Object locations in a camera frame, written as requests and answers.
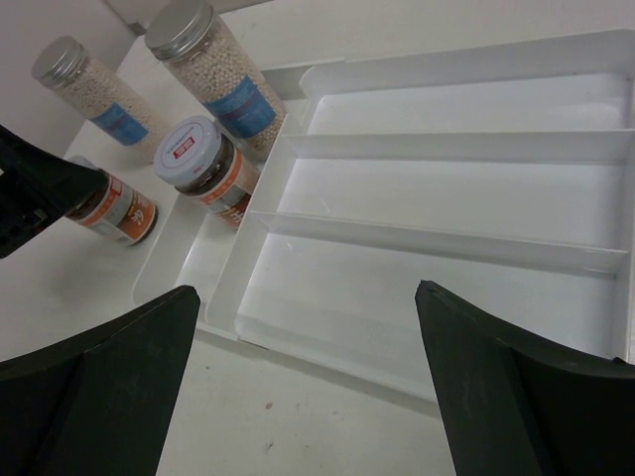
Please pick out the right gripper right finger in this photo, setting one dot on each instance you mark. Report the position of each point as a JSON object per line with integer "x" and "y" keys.
{"x": 516, "y": 403}

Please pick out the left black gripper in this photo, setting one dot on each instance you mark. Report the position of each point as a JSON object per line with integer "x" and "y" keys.
{"x": 37, "y": 190}

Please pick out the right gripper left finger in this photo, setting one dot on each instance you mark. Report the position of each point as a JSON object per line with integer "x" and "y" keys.
{"x": 100, "y": 402}

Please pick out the orange label sauce jar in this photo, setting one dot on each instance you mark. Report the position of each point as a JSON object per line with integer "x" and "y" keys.
{"x": 116, "y": 211}
{"x": 203, "y": 165}

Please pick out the white peppercorn jar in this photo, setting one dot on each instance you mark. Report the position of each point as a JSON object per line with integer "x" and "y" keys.
{"x": 195, "y": 45}
{"x": 97, "y": 93}

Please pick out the white divided organizer tray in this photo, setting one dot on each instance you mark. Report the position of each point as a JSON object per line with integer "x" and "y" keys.
{"x": 503, "y": 173}

